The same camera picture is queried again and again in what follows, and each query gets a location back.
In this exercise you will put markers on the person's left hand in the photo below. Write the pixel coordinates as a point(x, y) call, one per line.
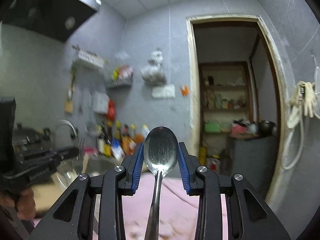
point(26, 207)

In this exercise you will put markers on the stainless steel sink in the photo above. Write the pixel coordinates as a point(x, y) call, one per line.
point(94, 165)

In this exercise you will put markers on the dark cabinet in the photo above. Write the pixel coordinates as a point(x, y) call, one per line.
point(255, 159)

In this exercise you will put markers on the white salt bag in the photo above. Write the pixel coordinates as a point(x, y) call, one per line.
point(116, 149)

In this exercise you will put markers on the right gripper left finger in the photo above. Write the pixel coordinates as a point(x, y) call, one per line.
point(72, 215)

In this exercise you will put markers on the white wall box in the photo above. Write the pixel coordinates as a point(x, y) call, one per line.
point(100, 102)

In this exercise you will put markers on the cream rubber gloves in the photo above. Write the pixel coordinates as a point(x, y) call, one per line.
point(302, 103)

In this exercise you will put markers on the plastic bag of dried goods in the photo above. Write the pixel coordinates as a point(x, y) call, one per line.
point(153, 73)

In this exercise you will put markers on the steel spoon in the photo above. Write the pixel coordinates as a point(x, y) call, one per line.
point(160, 157)

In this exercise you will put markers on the white wall socket panel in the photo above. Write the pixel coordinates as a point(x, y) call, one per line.
point(163, 92)

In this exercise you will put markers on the grey wall shelf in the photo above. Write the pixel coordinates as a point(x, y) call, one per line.
point(119, 83)

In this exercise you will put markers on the orange wall hook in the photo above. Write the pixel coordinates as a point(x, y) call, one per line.
point(184, 90)

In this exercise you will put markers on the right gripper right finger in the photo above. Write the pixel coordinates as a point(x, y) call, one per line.
point(248, 215)

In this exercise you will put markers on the red plastic bag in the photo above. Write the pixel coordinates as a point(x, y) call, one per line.
point(111, 113)

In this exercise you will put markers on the mesh strainer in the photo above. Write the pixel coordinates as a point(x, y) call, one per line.
point(91, 127)

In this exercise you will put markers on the black cooking pot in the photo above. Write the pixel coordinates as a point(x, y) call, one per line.
point(265, 128)

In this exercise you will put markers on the black range hood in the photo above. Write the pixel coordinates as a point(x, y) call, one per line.
point(56, 19)

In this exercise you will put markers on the large oil jug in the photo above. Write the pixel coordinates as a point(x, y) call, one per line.
point(145, 131)

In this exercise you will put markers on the white wall basket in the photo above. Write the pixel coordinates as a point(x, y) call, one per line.
point(87, 59)

